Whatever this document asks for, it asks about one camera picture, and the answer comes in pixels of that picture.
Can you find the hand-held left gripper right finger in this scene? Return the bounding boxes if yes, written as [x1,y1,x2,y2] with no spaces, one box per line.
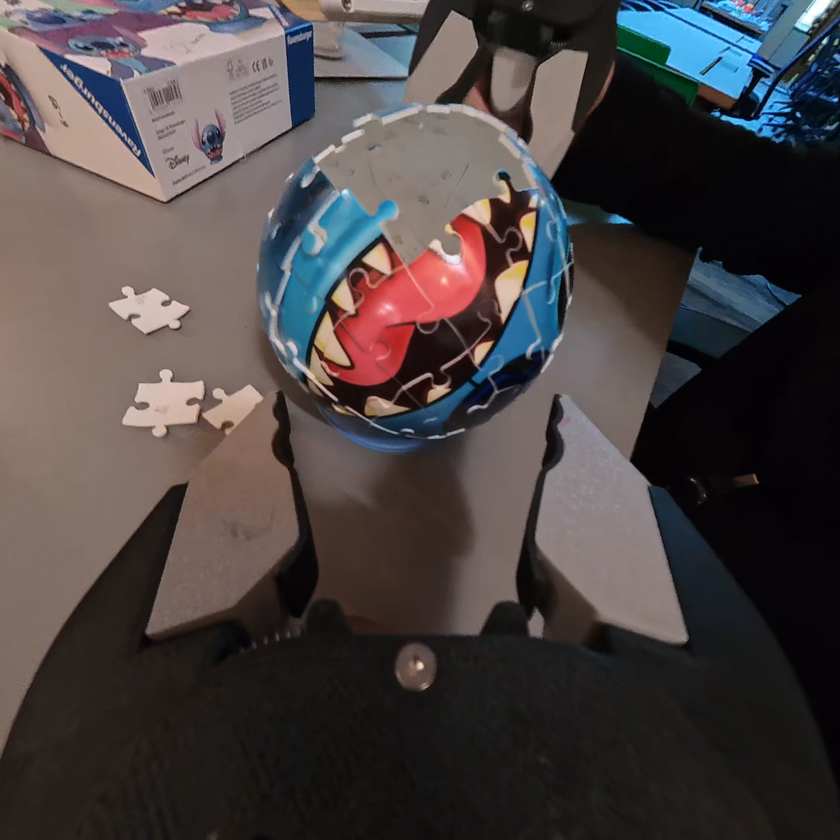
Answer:
[515,394,691,648]

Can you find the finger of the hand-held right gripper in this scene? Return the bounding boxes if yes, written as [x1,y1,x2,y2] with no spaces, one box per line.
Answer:
[402,10,491,110]
[524,48,589,179]

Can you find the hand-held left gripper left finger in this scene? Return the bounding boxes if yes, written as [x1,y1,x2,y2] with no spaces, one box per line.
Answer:
[146,392,320,643]

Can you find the white puzzle piece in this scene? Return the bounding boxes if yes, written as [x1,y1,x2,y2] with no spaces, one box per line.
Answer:
[108,287,191,336]
[202,385,265,434]
[121,369,206,437]

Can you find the blue puzzle ball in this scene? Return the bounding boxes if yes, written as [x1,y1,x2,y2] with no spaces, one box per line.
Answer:
[256,101,577,455]

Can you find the person's right forearm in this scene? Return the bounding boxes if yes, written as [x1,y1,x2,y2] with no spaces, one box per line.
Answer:
[551,59,840,296]

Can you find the printed puzzle box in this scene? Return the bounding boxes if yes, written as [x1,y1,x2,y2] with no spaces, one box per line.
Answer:
[0,0,316,202]

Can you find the green plastic bin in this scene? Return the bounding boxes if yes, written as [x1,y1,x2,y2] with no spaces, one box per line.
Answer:
[617,23,700,106]

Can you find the person's legs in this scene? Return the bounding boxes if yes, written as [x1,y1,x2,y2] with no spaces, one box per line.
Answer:
[630,282,840,657]

